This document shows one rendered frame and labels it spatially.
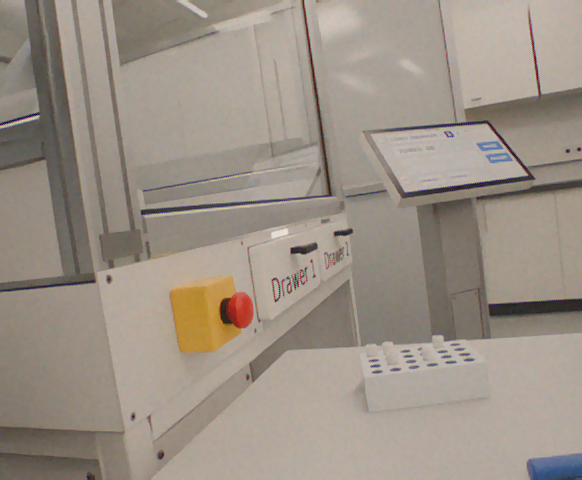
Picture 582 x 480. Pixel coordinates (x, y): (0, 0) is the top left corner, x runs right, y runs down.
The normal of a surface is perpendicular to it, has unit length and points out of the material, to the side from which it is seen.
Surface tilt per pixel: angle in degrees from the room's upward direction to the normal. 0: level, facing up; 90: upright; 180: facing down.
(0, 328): 90
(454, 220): 90
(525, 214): 90
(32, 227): 90
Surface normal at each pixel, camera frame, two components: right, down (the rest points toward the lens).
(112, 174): 0.94, -0.11
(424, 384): -0.07, 0.06
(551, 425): -0.14, -0.99
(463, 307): 0.30, 0.00
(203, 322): -0.31, 0.09
